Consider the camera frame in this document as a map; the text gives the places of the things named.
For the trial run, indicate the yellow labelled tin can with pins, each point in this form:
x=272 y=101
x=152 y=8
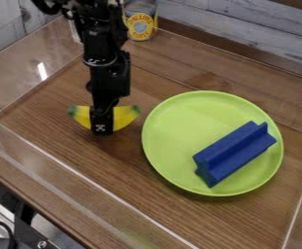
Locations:
x=140 y=14

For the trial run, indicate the black metal table leg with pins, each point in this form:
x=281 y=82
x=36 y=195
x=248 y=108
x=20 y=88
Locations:
x=26 y=233

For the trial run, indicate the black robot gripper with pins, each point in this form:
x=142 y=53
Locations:
x=108 y=86

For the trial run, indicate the blue T-shaped block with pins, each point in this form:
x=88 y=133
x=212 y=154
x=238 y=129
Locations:
x=230 y=153

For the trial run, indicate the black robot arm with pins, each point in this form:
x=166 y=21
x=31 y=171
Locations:
x=102 y=32

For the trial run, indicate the green round plate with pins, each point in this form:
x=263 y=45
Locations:
x=191 y=121

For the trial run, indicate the clear acrylic tray wall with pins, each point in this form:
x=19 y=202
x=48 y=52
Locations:
x=82 y=207

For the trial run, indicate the yellow toy banana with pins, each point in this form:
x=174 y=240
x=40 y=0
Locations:
x=124 y=115

